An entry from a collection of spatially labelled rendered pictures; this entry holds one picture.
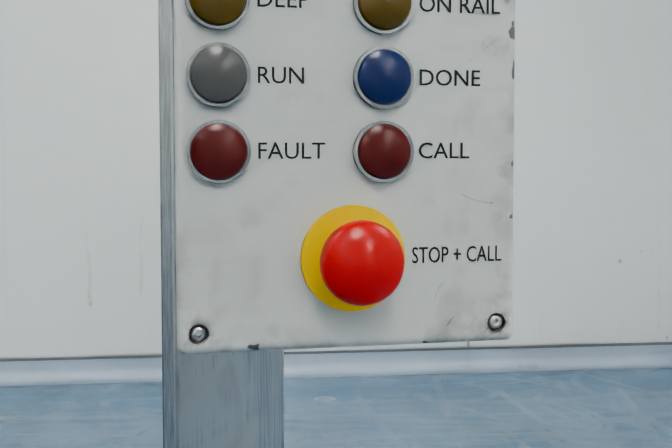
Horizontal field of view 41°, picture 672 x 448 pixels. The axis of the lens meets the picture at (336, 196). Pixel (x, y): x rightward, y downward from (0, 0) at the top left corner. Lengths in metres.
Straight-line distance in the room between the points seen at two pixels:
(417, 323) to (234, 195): 0.11
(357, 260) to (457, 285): 0.07
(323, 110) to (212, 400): 0.17
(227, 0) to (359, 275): 0.14
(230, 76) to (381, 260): 0.11
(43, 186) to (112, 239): 0.35
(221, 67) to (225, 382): 0.18
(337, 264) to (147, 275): 3.45
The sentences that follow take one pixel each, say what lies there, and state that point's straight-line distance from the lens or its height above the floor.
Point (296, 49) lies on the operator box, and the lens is 0.43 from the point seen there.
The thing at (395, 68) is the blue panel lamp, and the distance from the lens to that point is 0.44.
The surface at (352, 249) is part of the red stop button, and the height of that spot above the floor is 0.92.
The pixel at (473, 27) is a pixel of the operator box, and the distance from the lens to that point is 0.46.
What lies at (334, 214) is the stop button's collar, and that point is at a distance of 0.43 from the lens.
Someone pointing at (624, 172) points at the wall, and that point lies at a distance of 4.16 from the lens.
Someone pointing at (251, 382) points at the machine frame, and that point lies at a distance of 0.51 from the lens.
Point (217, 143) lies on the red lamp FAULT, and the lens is 0.42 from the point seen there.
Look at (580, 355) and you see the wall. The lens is 4.18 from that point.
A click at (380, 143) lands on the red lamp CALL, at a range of 0.43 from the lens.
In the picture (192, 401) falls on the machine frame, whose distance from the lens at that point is 0.51.
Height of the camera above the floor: 0.97
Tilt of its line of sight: 3 degrees down
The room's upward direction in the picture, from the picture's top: straight up
